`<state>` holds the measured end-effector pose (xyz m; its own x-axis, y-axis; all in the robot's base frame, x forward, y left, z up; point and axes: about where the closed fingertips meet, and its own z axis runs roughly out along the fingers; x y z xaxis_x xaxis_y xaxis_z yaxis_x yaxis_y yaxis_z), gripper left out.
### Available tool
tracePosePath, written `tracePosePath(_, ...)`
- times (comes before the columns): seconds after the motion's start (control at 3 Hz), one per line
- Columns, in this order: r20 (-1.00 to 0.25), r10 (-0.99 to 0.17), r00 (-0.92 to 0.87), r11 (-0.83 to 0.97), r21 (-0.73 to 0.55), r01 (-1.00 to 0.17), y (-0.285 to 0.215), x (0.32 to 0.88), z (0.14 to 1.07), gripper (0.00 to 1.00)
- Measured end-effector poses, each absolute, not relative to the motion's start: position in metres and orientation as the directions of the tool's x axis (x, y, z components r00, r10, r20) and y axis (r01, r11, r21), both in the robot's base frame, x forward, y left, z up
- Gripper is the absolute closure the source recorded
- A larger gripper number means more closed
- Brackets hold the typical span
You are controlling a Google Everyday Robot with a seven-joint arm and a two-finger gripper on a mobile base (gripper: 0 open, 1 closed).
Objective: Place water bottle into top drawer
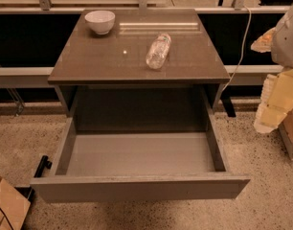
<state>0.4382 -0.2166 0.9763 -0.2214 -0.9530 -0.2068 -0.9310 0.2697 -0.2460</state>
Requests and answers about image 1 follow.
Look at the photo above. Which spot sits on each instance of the grey metal railing beam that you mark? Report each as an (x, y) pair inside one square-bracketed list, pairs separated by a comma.
[(37, 77)]

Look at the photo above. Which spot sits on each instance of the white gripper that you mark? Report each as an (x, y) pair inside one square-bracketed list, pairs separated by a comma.
[(287, 42)]

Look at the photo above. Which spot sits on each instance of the cardboard box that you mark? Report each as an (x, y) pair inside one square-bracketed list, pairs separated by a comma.
[(286, 131), (15, 203)]

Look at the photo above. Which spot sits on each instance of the cardboard box at right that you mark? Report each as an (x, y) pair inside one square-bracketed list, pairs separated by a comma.
[(286, 131)]

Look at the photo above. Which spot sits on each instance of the black table leg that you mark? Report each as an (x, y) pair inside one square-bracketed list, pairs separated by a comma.
[(227, 103)]

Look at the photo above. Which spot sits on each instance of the grey cabinet with glossy top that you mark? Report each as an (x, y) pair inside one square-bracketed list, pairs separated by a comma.
[(106, 86)]

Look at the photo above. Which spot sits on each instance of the cardboard box at left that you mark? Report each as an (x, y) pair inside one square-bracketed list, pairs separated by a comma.
[(15, 203)]

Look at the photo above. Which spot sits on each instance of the black floor bracket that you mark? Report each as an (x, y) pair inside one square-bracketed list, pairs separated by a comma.
[(44, 163)]

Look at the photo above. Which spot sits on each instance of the open grey top drawer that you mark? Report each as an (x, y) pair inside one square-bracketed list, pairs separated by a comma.
[(140, 144)]

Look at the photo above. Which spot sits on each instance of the white ceramic bowl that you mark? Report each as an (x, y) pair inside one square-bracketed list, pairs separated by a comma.
[(100, 22)]

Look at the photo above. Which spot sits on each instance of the clear plastic water bottle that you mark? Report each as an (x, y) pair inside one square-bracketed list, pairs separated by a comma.
[(158, 51)]

